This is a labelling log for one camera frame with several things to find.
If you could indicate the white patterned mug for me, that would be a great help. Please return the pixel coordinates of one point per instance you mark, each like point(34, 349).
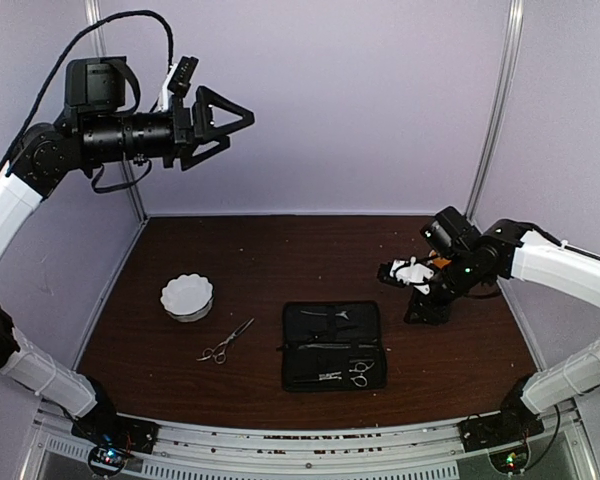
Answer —
point(437, 261)

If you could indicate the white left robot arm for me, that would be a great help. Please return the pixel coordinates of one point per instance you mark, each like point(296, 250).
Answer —
point(60, 247)

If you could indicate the silver scissors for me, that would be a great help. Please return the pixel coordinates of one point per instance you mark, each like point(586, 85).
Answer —
point(218, 354)
point(356, 374)

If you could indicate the white scalloped bowl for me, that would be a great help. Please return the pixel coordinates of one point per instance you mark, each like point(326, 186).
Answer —
point(188, 298)

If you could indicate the right aluminium frame post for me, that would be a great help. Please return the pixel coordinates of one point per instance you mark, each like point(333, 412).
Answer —
point(508, 63)

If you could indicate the black zip tool case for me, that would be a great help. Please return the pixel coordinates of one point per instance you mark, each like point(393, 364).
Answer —
point(311, 346)

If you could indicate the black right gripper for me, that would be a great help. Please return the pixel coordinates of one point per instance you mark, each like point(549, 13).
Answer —
point(432, 313)

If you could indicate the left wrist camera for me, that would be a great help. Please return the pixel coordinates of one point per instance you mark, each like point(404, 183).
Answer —
point(177, 82)

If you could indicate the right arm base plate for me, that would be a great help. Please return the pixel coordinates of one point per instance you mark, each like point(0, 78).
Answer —
point(504, 437)

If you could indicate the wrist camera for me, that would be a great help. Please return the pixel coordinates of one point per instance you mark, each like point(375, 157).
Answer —
point(177, 82)
point(413, 272)

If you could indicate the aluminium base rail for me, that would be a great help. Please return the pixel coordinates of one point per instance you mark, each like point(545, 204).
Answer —
point(431, 450)

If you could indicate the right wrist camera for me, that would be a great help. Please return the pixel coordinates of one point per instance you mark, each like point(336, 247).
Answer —
point(413, 272)

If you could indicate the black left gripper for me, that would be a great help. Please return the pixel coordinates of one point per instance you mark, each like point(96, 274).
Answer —
point(202, 127)

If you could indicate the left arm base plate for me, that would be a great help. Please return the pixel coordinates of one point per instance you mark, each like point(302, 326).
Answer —
point(116, 444)

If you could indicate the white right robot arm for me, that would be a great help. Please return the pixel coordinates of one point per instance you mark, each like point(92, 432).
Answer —
point(552, 286)

